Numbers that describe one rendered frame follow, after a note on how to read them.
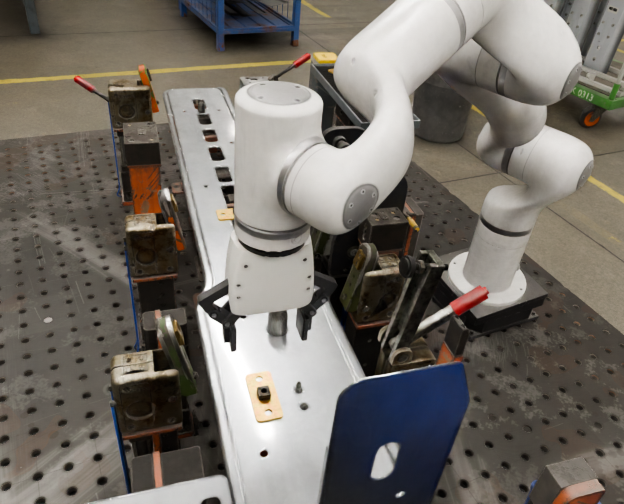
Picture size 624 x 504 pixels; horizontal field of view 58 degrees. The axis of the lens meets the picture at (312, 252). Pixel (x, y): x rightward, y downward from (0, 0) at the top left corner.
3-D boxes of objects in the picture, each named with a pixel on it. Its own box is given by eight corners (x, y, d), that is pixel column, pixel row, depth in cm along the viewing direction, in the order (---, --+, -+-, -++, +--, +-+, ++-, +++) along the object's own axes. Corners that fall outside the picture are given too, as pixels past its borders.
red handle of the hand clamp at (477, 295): (382, 333, 82) (477, 276, 80) (387, 340, 83) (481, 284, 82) (393, 354, 79) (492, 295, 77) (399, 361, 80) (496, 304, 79)
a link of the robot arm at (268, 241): (304, 187, 65) (302, 209, 67) (228, 193, 63) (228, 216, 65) (326, 228, 59) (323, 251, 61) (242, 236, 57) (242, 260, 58)
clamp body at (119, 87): (115, 192, 175) (98, 76, 153) (164, 188, 179) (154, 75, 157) (116, 210, 167) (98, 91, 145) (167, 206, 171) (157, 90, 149)
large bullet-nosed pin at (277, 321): (264, 330, 92) (266, 300, 88) (283, 327, 93) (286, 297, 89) (269, 344, 89) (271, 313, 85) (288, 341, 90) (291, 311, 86)
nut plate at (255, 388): (244, 375, 82) (244, 370, 81) (270, 371, 83) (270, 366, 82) (256, 423, 75) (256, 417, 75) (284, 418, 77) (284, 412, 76)
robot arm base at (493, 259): (501, 249, 150) (521, 192, 138) (540, 300, 136) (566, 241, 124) (435, 258, 146) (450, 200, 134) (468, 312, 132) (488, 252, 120)
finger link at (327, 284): (338, 260, 69) (331, 295, 72) (277, 264, 66) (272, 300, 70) (341, 266, 68) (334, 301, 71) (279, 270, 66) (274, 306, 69)
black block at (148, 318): (144, 419, 110) (127, 307, 93) (199, 409, 113) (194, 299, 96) (146, 454, 104) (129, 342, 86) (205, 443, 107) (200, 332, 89)
